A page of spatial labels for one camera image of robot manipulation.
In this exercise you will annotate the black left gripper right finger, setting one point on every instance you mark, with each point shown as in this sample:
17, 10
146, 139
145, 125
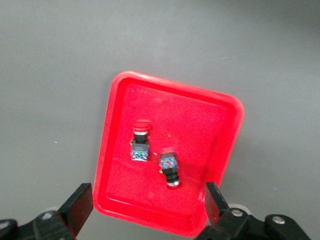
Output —
216, 205

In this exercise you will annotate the red plastic tray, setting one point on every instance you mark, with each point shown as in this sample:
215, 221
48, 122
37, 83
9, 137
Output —
190, 130

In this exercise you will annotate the red push button switch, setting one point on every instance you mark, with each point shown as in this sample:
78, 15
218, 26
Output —
168, 162
140, 150

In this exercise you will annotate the dark grey table mat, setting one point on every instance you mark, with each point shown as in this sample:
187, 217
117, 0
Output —
75, 50

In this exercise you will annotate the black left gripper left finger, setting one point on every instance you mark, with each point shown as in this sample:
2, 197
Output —
77, 207

